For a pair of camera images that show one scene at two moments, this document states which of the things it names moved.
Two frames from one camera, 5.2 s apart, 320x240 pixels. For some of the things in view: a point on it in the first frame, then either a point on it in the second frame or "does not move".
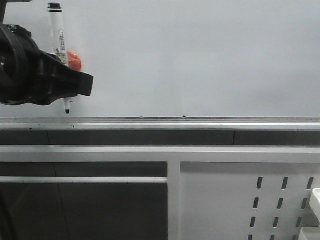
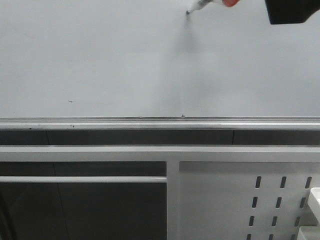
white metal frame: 173,155 does not move
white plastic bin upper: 314,202 does not move
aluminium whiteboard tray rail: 159,123 does not move
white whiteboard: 184,58 does not move
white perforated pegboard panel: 247,201 does not move
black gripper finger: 65,81 to 290,11
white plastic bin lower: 309,233 does not move
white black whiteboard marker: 56,11 to 198,5
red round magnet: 74,62 to 231,3
